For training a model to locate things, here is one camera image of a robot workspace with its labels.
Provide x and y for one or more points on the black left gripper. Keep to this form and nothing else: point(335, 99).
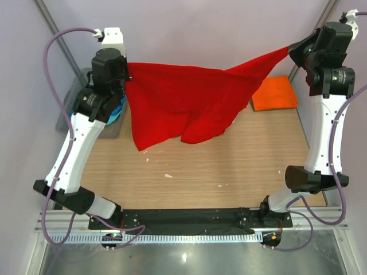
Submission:
point(123, 63)

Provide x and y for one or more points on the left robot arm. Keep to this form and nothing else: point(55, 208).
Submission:
point(63, 183)

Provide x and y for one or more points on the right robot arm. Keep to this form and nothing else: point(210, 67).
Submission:
point(331, 85)

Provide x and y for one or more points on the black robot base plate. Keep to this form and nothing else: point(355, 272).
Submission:
point(197, 219)

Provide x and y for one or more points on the folded orange t shirt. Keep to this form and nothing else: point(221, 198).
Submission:
point(274, 93)

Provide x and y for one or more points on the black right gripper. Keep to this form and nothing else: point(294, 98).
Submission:
point(296, 50)

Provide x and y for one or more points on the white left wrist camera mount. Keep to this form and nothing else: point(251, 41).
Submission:
point(111, 37)

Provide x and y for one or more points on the red t shirt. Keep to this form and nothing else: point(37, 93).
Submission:
point(191, 102)

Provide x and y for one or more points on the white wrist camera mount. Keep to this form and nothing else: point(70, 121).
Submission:
point(349, 18)
point(111, 37)

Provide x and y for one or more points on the blue t shirt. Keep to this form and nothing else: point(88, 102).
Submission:
point(116, 111)

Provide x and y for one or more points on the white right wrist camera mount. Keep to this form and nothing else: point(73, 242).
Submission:
point(349, 18)

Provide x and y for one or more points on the white slotted cable duct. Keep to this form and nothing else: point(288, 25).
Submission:
point(105, 238)

